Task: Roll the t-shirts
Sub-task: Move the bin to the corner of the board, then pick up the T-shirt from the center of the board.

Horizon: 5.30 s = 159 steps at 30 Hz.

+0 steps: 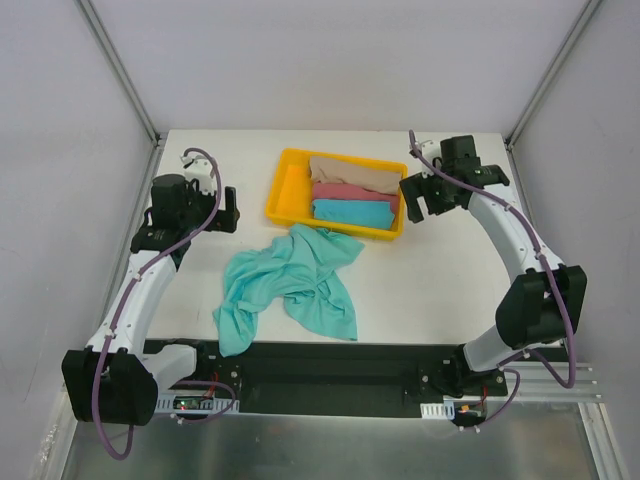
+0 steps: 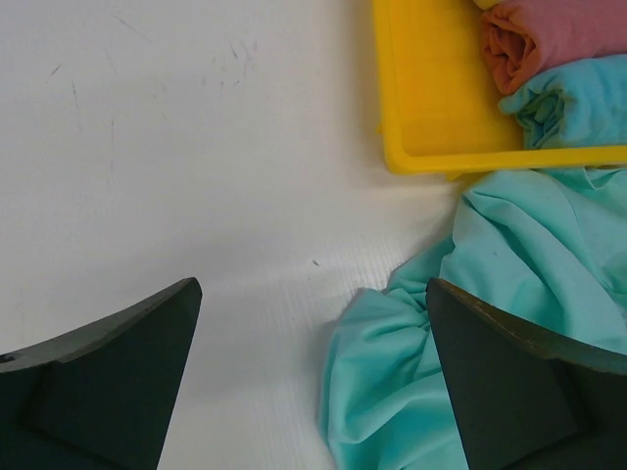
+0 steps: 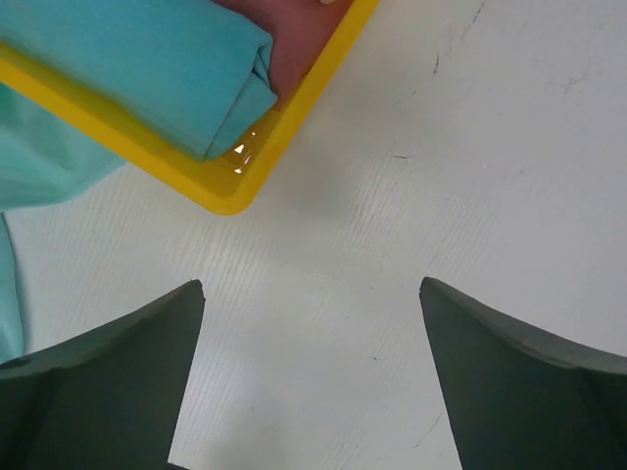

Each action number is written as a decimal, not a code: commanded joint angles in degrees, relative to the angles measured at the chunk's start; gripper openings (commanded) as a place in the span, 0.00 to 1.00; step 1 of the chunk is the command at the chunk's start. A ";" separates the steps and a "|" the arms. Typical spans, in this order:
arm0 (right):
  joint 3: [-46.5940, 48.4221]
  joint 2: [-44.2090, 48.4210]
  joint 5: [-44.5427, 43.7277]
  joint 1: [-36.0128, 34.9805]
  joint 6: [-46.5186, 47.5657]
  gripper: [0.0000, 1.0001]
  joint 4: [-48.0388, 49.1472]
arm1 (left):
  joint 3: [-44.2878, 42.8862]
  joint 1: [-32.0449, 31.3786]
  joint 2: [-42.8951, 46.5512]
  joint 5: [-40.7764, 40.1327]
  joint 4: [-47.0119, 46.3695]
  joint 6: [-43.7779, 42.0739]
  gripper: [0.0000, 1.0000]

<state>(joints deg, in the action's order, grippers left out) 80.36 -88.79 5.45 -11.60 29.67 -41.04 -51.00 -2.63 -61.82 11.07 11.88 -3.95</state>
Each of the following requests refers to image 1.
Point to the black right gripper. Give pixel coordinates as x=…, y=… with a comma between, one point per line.
x=426, y=189

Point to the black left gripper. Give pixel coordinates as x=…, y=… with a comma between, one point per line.
x=220, y=208

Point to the yellow plastic bin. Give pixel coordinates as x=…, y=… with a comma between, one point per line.
x=290, y=198

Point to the teal green t shirt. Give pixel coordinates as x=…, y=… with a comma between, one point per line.
x=299, y=267

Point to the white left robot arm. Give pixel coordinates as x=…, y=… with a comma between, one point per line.
x=112, y=376

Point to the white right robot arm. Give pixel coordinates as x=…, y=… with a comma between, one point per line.
x=544, y=301

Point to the beige rolled t shirt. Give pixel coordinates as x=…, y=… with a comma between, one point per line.
x=329, y=170

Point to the blue rolled t shirt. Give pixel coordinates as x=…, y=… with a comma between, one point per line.
x=370, y=214

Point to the pink rolled t shirt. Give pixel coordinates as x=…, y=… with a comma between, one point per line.
x=341, y=191

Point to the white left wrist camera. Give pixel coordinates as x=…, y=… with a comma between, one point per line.
x=197, y=168

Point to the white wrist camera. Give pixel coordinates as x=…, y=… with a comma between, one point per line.
x=197, y=168
x=428, y=153

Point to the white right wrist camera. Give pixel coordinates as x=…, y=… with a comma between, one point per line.
x=428, y=153

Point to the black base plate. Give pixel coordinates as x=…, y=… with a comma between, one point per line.
x=326, y=379

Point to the right aluminium corner post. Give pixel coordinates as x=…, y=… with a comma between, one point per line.
x=571, y=39

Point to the aluminium corner post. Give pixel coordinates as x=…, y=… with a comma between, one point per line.
x=571, y=39
x=96, y=26

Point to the left white cable duct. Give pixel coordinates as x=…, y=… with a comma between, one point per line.
x=195, y=405

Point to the white cable duct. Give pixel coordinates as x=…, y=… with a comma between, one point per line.
x=438, y=411
x=195, y=405

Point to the right white cable duct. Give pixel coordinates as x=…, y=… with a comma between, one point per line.
x=438, y=411

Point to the aluminium rail frame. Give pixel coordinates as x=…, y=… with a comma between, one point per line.
x=538, y=385

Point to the left aluminium corner post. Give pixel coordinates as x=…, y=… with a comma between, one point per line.
x=96, y=26

